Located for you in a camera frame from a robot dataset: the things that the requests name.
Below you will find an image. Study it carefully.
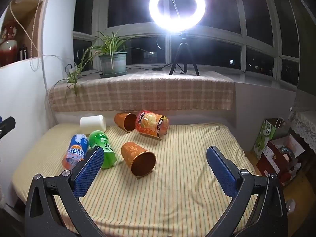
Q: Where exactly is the wooden shelf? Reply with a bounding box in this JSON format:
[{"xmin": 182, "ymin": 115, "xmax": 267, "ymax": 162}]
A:
[{"xmin": 0, "ymin": 0, "xmax": 48, "ymax": 68}]

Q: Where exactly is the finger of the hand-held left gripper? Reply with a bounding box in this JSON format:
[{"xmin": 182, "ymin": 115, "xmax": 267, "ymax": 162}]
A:
[{"xmin": 0, "ymin": 116, "xmax": 16, "ymax": 140}]

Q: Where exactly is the white cup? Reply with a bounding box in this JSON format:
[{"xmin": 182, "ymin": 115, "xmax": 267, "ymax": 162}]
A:
[{"xmin": 80, "ymin": 115, "xmax": 107, "ymax": 131}]

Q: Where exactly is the blue and orange printed cup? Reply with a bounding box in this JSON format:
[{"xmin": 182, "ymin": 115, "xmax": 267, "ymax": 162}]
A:
[{"xmin": 62, "ymin": 134, "xmax": 89, "ymax": 171}]

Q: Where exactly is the black tripod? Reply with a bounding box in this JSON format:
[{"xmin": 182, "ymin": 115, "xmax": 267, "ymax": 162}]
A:
[{"xmin": 169, "ymin": 33, "xmax": 200, "ymax": 76}]

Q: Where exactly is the red and white vase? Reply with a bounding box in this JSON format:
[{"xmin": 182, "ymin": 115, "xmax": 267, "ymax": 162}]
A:
[{"xmin": 0, "ymin": 21, "xmax": 19, "ymax": 66}]

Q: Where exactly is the green and white carton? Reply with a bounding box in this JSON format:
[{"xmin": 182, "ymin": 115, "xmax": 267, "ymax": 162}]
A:
[{"xmin": 253, "ymin": 119, "xmax": 276, "ymax": 159}]

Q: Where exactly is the checkered beige cloth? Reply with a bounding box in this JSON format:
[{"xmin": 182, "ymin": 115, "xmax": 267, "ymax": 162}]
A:
[{"xmin": 48, "ymin": 70, "xmax": 235, "ymax": 113}]

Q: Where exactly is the copper patterned cup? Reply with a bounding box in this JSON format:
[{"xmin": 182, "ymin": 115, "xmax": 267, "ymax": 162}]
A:
[
  {"xmin": 114, "ymin": 113, "xmax": 137, "ymax": 132},
  {"xmin": 120, "ymin": 142, "xmax": 157, "ymax": 177}
]

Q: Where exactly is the white lace cloth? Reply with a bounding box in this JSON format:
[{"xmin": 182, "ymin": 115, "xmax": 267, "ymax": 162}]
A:
[{"xmin": 289, "ymin": 111, "xmax": 316, "ymax": 151}]

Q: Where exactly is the spider plant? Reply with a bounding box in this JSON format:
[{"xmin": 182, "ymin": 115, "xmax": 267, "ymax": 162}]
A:
[{"xmin": 53, "ymin": 31, "xmax": 149, "ymax": 97}]

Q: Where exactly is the striped yellow bed sheet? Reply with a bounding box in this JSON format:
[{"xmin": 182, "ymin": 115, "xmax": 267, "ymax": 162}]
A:
[{"xmin": 11, "ymin": 122, "xmax": 257, "ymax": 237}]

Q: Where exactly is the white cord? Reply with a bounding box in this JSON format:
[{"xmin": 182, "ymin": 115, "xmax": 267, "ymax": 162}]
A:
[{"xmin": 10, "ymin": 0, "xmax": 50, "ymax": 90}]

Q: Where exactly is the green plant saucer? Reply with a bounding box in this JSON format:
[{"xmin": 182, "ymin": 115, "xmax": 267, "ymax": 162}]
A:
[{"xmin": 99, "ymin": 70, "xmax": 129, "ymax": 79}]

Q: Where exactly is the black power cable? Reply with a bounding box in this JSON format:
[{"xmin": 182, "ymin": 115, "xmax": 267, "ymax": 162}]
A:
[{"xmin": 125, "ymin": 64, "xmax": 171, "ymax": 71}]

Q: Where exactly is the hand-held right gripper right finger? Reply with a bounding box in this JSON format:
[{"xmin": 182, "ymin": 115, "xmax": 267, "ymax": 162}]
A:
[{"xmin": 204, "ymin": 145, "xmax": 288, "ymax": 237}]

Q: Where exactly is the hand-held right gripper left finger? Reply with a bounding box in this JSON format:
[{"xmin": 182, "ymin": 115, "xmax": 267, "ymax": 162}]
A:
[{"xmin": 24, "ymin": 146, "xmax": 105, "ymax": 237}]

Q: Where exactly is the red cardboard box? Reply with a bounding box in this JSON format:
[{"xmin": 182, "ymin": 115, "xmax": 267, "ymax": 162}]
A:
[{"xmin": 256, "ymin": 140, "xmax": 306, "ymax": 179}]

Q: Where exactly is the white ring light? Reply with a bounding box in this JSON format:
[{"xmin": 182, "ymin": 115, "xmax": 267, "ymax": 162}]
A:
[{"xmin": 149, "ymin": 0, "xmax": 206, "ymax": 33}]

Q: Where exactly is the grey-green plant pot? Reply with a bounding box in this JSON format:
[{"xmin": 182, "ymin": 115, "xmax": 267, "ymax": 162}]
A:
[{"xmin": 99, "ymin": 52, "xmax": 128, "ymax": 74}]

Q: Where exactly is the orange fruit print cup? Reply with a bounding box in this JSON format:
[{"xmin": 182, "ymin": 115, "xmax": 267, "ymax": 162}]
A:
[{"xmin": 135, "ymin": 110, "xmax": 170, "ymax": 139}]

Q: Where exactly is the green printed cup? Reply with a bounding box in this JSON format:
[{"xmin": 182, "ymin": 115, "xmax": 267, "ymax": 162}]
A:
[{"xmin": 88, "ymin": 130, "xmax": 117, "ymax": 169}]

